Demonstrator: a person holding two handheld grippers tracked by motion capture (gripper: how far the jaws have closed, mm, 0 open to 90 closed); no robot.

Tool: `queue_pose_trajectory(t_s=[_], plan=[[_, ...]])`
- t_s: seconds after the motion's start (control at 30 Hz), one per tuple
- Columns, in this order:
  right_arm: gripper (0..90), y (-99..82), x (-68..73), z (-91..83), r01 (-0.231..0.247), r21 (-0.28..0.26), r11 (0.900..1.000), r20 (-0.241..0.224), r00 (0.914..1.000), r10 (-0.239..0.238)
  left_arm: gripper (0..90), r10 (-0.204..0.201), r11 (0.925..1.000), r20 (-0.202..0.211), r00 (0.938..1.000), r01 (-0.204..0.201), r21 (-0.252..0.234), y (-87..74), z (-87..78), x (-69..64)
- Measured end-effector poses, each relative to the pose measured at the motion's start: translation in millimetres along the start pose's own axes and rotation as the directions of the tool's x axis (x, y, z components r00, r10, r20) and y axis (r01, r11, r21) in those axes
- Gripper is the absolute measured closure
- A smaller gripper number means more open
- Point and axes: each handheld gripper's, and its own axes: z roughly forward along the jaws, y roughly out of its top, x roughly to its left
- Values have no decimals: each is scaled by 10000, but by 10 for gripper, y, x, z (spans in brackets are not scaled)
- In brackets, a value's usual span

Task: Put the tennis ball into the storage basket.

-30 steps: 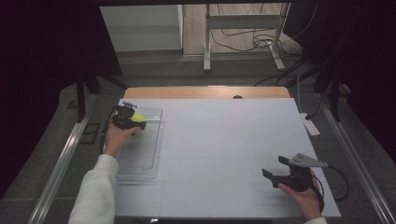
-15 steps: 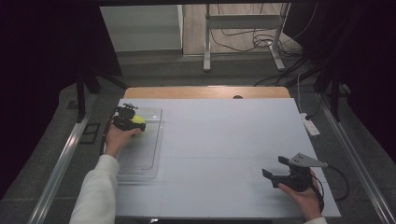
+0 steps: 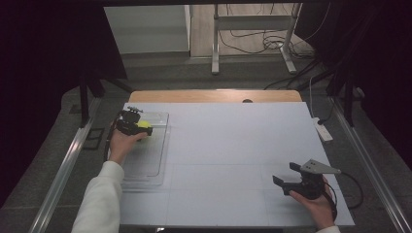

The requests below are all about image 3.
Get person's left hand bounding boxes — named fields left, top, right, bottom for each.
left=108, top=121, right=149, bottom=166

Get dark curtain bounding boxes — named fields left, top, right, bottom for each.
left=0, top=0, right=128, bottom=209
left=293, top=0, right=412, bottom=163

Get white cabinet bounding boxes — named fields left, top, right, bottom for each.
left=103, top=4, right=191, bottom=55

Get black plug cable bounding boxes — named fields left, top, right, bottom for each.
left=318, top=100, right=335, bottom=126

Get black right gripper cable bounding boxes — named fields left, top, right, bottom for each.
left=325, top=170, right=364, bottom=211

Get tangle of black floor cables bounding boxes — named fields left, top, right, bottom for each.
left=218, top=2, right=332, bottom=60

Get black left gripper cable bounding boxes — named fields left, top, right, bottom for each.
left=103, top=111, right=124, bottom=163

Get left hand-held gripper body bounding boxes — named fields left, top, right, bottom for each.
left=115, top=105, right=146, bottom=137

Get yellow tennis ball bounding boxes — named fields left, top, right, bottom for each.
left=136, top=119, right=153, bottom=131

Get black floor frame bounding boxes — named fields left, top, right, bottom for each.
left=82, top=127, right=106, bottom=151

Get white power strip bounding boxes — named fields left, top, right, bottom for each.
left=311, top=116, right=334, bottom=143

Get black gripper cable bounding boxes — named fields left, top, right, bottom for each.
left=325, top=170, right=364, bottom=211
left=103, top=111, right=124, bottom=163

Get aluminium rail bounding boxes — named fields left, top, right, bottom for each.
left=27, top=96, right=103, bottom=233
left=329, top=96, right=412, bottom=233

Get white table cover sheet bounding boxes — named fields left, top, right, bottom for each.
left=119, top=101, right=356, bottom=228

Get white power strip cable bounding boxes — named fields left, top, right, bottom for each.
left=308, top=75, right=318, bottom=119

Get grey metal desk frame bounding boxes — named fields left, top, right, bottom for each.
left=210, top=2, right=303, bottom=77

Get clear plastic container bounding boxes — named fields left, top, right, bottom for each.
left=120, top=111, right=171, bottom=192

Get wooden table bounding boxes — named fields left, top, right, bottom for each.
left=128, top=89, right=303, bottom=104

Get person's right hand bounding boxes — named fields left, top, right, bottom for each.
left=289, top=184, right=338, bottom=232

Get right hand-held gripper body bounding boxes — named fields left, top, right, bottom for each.
left=282, top=158, right=342, bottom=201

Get black metal stand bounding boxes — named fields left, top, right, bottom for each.
left=296, top=63, right=357, bottom=128
left=78, top=73, right=134, bottom=129

